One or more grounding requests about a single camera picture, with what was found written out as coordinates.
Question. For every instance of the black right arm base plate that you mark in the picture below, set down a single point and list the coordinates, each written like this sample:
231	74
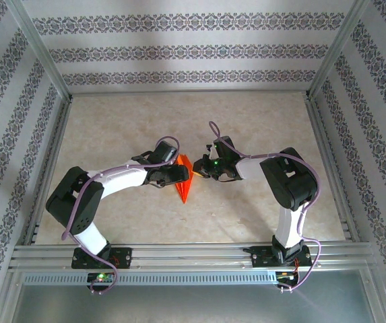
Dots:
263	257

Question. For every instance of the aluminium mounting rail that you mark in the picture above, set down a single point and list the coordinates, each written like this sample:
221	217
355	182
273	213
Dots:
186	255

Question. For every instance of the aluminium frame post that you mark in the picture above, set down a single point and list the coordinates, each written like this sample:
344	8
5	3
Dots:
41	50
336	50

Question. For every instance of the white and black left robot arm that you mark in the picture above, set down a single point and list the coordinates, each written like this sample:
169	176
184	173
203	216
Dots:
78	202

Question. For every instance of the aluminium rear rail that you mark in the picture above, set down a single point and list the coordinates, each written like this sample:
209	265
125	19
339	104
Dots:
189	91

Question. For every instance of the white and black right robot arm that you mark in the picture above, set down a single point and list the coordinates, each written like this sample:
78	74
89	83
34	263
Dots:
290	181

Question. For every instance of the orange paper sheet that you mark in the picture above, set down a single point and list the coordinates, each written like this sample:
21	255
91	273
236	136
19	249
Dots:
184	191

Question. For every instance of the grey metal sheet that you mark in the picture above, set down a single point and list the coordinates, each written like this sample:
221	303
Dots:
192	303

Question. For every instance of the aluminium side rail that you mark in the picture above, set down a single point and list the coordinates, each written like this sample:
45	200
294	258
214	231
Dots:
321	134
59	134

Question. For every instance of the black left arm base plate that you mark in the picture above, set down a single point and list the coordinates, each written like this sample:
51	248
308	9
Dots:
122	257

